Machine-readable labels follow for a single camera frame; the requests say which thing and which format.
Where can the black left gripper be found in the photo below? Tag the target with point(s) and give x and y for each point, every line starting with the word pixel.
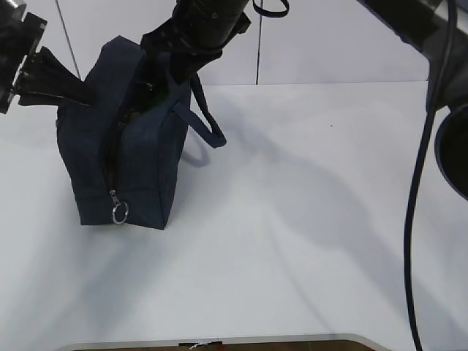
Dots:
pixel 45 80

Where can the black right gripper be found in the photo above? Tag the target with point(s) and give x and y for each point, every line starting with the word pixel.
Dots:
pixel 192 38

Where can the navy blue lunch bag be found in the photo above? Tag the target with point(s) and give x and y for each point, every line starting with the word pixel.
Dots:
pixel 122 157

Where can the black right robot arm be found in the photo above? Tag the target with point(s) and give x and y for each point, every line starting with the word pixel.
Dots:
pixel 341 41

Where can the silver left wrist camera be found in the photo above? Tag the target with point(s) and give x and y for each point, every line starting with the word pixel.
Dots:
pixel 12 8

